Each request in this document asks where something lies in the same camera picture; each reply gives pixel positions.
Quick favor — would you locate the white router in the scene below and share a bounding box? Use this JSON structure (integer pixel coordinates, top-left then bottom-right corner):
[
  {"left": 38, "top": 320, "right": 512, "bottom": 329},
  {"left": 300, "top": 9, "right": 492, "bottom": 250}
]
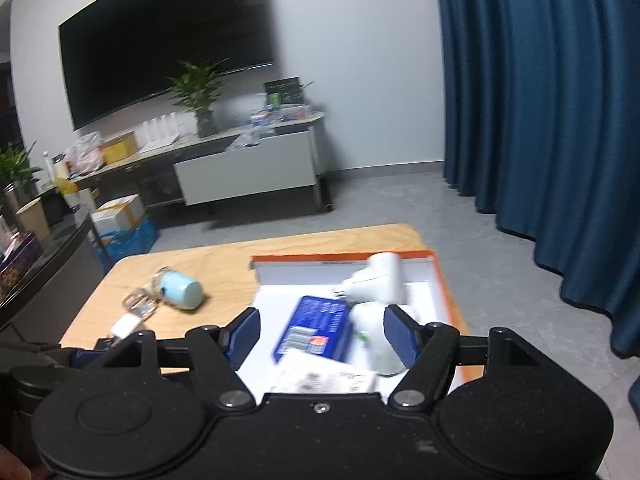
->
[{"left": 137, "top": 112, "right": 183, "bottom": 153}]

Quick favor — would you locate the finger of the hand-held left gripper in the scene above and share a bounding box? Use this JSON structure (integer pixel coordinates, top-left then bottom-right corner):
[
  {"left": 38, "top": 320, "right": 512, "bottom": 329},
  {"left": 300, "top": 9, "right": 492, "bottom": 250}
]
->
[{"left": 60, "top": 346, "right": 108, "bottom": 368}]

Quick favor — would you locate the white plug-in device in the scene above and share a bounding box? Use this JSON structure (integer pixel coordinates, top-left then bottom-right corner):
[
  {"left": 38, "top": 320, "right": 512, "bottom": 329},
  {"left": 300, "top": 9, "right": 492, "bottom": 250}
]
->
[
  {"left": 332, "top": 252, "right": 407, "bottom": 306},
  {"left": 347, "top": 302, "right": 408, "bottom": 377}
]

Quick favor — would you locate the orange-rimmed white box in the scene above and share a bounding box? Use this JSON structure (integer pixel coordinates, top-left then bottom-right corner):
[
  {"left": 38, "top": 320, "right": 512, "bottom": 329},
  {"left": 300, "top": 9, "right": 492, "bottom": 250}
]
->
[{"left": 250, "top": 249, "right": 485, "bottom": 396}]

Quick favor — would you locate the beige paper cup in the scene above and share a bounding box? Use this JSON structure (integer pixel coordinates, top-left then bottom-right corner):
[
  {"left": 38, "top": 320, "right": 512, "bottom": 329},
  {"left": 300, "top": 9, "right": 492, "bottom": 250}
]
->
[{"left": 15, "top": 197, "right": 52, "bottom": 241}]

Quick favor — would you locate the yellow box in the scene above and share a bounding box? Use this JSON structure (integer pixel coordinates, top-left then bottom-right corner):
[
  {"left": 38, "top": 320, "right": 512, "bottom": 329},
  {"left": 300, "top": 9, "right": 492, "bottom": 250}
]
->
[{"left": 101, "top": 131, "right": 138, "bottom": 163}]

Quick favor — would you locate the heap of clear packets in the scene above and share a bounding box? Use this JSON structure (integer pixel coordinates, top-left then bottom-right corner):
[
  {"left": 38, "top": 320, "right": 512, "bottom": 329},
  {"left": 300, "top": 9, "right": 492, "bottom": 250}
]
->
[{"left": 235, "top": 102, "right": 321, "bottom": 131}]

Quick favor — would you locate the small black box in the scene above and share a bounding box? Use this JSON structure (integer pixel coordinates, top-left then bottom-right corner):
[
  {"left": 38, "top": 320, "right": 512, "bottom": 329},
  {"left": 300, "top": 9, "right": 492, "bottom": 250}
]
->
[{"left": 40, "top": 187, "right": 68, "bottom": 228}]

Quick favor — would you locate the blue crate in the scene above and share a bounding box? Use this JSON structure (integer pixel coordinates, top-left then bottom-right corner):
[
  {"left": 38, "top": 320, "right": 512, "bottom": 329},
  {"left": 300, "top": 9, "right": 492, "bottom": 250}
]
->
[{"left": 95, "top": 217, "right": 161, "bottom": 268}]

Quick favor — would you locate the round black coffee table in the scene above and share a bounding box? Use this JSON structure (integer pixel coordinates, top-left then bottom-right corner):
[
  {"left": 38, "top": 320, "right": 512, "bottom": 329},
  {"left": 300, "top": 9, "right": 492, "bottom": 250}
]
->
[{"left": 0, "top": 210, "right": 108, "bottom": 331}]

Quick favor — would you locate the black green box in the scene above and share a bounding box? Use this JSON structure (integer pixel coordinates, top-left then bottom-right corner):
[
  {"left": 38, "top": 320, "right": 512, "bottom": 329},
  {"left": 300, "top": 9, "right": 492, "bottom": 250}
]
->
[{"left": 263, "top": 77, "right": 305, "bottom": 108}]

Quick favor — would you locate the small white charger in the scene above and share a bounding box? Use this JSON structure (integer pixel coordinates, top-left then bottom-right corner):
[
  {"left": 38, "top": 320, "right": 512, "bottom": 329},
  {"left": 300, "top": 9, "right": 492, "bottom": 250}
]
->
[{"left": 110, "top": 312, "right": 141, "bottom": 341}]

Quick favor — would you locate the light blue plug-in device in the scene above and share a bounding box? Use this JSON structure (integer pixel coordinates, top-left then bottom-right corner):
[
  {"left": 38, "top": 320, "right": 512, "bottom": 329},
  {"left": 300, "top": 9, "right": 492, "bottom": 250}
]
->
[{"left": 152, "top": 267, "right": 205, "bottom": 311}]

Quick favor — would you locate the potted plant in dark pot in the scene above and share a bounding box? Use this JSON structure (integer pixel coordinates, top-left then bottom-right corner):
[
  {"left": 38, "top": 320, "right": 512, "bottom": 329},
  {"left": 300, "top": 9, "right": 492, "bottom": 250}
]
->
[{"left": 167, "top": 59, "right": 231, "bottom": 138}]

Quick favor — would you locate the blue curtain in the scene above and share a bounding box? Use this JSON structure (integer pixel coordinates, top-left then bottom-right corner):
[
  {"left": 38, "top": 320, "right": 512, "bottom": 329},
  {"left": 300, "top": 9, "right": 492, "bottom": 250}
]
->
[{"left": 432, "top": 0, "right": 640, "bottom": 356}]

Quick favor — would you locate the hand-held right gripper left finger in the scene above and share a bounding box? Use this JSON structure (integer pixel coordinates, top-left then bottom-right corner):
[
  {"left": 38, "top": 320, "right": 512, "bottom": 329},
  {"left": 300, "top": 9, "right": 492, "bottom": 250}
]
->
[{"left": 97, "top": 306, "right": 261, "bottom": 411}]

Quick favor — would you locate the white cabinet drawer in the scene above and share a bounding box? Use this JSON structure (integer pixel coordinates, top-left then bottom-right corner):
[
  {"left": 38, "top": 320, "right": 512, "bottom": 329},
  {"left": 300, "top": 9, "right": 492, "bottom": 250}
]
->
[{"left": 173, "top": 130, "right": 321, "bottom": 206}]

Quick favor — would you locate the clear plastic plug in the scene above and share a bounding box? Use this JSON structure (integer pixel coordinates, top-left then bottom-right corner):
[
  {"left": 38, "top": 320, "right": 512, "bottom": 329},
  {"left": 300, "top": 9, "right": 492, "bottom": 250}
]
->
[{"left": 122, "top": 287, "right": 160, "bottom": 318}]

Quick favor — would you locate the grey tv cabinet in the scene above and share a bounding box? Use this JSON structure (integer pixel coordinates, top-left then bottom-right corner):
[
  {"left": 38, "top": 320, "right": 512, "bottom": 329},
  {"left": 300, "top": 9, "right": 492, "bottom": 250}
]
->
[{"left": 65, "top": 110, "right": 333, "bottom": 221}]

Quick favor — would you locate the blue plastic box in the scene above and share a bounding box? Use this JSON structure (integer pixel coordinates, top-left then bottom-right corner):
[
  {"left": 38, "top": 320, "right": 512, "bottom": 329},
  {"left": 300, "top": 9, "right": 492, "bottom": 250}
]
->
[{"left": 271, "top": 295, "right": 353, "bottom": 363}]

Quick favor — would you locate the leafy green plant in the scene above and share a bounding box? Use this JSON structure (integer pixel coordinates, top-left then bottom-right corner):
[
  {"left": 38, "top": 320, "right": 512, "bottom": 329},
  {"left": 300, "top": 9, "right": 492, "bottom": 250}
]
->
[{"left": 0, "top": 142, "right": 43, "bottom": 196}]

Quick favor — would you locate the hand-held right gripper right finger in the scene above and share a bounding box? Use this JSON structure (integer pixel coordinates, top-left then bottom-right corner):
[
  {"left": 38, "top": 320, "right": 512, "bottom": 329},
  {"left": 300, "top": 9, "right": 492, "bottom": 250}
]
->
[{"left": 383, "top": 304, "right": 543, "bottom": 411}]

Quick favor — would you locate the white yellow cardboard carton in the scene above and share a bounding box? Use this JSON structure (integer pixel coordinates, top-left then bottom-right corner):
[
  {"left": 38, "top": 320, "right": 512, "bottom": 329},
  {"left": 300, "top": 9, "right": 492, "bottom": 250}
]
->
[{"left": 90, "top": 194, "right": 147, "bottom": 236}]

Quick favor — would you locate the purple patterned tin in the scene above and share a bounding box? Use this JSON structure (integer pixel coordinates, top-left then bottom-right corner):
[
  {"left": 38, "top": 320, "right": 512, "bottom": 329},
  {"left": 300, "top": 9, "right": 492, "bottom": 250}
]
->
[{"left": 0, "top": 230, "right": 40, "bottom": 301}]

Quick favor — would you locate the black wall television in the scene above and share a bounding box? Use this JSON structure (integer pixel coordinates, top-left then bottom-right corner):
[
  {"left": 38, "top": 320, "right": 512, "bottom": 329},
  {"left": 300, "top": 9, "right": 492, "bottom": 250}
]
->
[{"left": 59, "top": 0, "right": 275, "bottom": 131}]

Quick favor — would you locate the white plastic bag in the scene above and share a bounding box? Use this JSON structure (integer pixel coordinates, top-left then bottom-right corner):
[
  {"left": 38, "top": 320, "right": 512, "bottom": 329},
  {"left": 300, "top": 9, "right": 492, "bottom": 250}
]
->
[{"left": 67, "top": 131, "right": 105, "bottom": 173}]

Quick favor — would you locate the white cardboard box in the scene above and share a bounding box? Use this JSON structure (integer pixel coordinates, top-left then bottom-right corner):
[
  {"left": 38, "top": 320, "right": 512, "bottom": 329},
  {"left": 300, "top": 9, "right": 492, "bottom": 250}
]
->
[{"left": 263, "top": 349, "right": 378, "bottom": 395}]

